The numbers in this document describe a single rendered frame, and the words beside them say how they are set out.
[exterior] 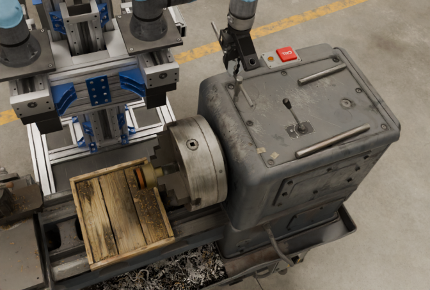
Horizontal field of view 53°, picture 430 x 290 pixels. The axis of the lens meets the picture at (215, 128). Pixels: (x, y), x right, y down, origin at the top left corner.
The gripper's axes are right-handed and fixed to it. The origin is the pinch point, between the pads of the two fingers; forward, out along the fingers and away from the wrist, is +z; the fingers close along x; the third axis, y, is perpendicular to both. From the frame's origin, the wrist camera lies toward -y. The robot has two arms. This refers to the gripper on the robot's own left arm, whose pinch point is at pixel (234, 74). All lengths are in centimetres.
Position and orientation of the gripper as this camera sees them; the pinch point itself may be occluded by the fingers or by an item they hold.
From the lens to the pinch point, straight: 140.0
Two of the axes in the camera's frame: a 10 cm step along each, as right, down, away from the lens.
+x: -9.3, 2.6, -2.7
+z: -0.8, 5.6, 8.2
